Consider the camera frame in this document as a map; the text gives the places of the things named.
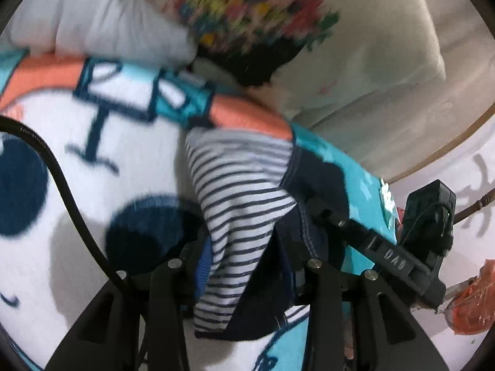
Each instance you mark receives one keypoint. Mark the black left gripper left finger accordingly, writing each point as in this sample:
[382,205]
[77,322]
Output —
[197,258]

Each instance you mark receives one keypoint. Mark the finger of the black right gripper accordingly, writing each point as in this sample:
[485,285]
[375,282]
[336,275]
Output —
[330,216]

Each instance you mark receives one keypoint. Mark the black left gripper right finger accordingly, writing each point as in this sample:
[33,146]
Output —
[298,257]

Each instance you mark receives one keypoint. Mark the striped navy pant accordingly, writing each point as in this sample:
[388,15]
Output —
[251,189]

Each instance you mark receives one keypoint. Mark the orange plastic bag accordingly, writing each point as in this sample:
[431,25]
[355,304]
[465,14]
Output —
[472,311]

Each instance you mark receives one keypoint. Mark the dark wooden stick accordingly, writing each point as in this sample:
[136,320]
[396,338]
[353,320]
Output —
[480,204]

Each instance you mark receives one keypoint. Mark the teal cartoon fleece blanket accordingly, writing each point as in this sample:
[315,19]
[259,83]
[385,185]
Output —
[122,152]

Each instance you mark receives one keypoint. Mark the cream floral pillow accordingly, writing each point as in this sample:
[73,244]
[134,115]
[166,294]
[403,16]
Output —
[297,55]

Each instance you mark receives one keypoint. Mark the white plain pillow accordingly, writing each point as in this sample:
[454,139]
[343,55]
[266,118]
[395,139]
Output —
[115,29]

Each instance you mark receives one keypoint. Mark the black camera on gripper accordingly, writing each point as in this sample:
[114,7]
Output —
[427,222]

